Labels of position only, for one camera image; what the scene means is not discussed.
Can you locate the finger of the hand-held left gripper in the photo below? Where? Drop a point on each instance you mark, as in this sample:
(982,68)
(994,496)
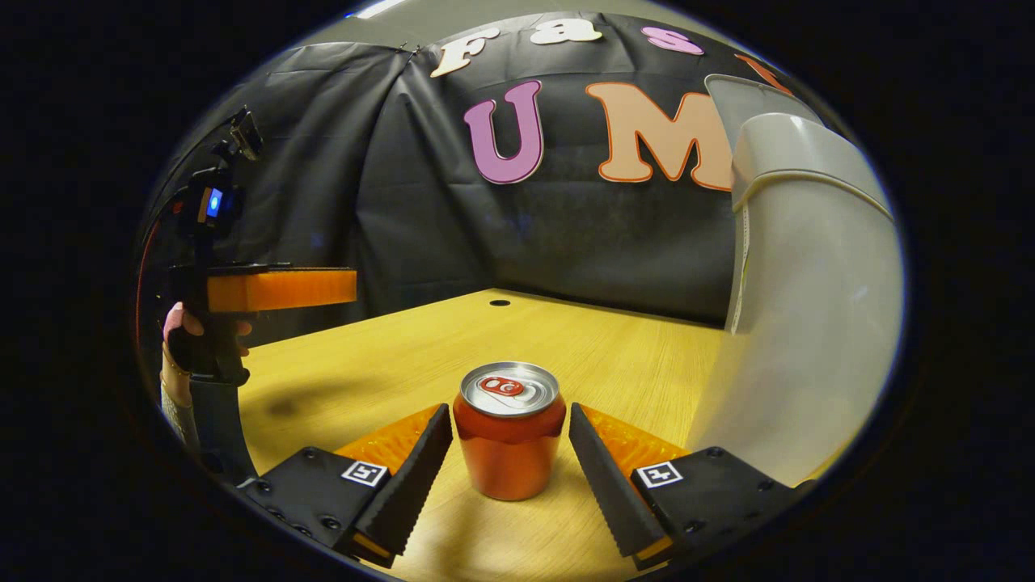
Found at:
(283,289)

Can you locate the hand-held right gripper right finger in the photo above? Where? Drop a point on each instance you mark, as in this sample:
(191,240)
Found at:
(602,485)

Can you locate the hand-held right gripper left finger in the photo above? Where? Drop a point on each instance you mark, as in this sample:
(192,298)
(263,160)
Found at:
(412,481)

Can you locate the red pop can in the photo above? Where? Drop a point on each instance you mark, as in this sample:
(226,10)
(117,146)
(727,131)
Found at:
(509,453)

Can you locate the grey desktop garbage bin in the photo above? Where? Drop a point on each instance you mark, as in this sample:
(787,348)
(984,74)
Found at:
(808,323)

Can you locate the wooden desktop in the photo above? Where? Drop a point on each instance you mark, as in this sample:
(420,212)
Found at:
(614,347)

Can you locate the black backdrop cloth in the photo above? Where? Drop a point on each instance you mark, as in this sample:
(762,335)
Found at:
(485,234)

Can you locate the ceiling light panel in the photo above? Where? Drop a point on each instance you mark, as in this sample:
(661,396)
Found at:
(380,7)

